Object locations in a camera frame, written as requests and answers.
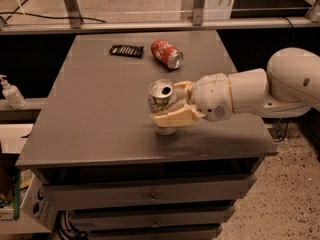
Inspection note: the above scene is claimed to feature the grey metal frame rail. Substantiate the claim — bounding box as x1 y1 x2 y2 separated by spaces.
0 0 319 35

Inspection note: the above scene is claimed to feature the black cable right floor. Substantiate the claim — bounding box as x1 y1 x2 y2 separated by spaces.
273 117 291 143

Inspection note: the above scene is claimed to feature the red coke can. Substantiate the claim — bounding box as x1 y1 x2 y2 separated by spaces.
151 39 184 70

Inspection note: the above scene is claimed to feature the middle drawer with knob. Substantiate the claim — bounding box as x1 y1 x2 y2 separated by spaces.
71 205 235 231

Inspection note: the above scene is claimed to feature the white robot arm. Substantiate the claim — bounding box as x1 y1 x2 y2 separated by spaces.
149 47 320 128

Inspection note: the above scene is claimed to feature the green white 7up can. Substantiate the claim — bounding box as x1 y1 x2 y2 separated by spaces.
147 78 178 136

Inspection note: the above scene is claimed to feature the drawer with knob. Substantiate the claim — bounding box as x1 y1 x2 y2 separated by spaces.
44 174 256 210
71 205 235 231

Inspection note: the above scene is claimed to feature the black cable on floor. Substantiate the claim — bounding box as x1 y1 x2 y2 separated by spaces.
0 0 108 24

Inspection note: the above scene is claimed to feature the grey drawer cabinet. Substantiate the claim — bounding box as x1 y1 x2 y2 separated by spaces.
15 29 280 240

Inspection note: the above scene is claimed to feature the white cardboard box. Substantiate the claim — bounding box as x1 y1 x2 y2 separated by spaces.
0 170 57 234

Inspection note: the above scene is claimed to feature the top drawer with knob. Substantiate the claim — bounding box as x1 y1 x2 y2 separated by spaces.
44 174 256 210

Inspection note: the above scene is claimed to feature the black snack bar packet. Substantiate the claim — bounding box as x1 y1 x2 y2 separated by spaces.
109 45 144 58

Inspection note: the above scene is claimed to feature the bottom drawer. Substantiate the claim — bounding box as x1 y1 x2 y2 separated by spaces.
88 224 222 240

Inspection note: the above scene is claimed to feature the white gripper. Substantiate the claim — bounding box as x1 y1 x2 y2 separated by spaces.
152 73 233 127

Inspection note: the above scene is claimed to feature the white pump bottle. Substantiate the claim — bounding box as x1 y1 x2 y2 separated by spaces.
0 75 27 109

